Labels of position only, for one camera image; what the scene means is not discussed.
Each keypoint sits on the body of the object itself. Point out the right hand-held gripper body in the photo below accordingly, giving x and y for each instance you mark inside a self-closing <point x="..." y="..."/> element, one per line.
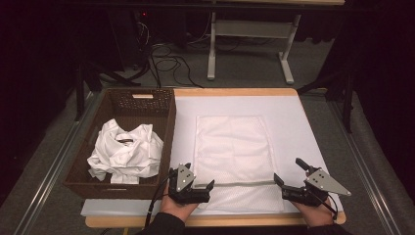
<point x="318" y="184"/>

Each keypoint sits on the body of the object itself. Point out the white desk frame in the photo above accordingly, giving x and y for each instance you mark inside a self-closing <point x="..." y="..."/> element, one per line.
<point x="251" y="28"/>

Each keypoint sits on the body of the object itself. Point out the brown woven basket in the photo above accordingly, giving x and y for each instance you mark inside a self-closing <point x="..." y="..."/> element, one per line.
<point x="130" y="107"/>

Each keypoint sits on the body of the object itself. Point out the white shirt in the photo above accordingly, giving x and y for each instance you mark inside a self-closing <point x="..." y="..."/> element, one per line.
<point x="127" y="153"/>

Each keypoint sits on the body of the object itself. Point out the white table mat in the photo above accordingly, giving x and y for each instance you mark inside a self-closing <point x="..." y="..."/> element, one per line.
<point x="293" y="124"/>

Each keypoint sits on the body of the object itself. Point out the metal floor rail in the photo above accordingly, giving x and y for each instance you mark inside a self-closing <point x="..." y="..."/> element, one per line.
<point x="365" y="169"/>
<point x="52" y="173"/>

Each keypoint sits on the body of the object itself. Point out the black stand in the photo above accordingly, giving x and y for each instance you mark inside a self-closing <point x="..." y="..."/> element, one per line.
<point x="94" y="76"/>
<point x="347" y="98"/>

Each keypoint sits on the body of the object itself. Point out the person's right hand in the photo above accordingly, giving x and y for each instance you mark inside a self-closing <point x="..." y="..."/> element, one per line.
<point x="314" y="213"/>

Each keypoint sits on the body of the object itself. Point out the dark computer tower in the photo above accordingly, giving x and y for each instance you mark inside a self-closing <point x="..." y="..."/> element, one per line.
<point x="130" y="39"/>

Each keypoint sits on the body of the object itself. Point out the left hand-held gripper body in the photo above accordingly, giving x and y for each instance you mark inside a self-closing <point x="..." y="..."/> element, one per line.
<point x="184" y="182"/>

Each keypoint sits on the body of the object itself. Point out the person's left hand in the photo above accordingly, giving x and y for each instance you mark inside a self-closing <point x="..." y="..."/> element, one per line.
<point x="176" y="209"/>

